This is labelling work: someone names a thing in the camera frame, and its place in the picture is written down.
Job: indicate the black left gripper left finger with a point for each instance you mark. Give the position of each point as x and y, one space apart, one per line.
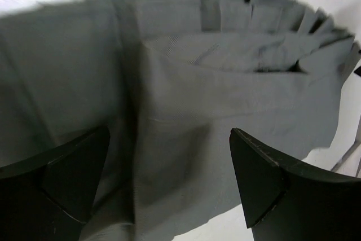
50 196

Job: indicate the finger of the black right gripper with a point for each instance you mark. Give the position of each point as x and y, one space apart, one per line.
358 71

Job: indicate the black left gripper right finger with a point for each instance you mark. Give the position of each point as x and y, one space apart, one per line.
284 198

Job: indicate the grey pleated skirt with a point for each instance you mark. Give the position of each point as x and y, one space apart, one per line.
170 79

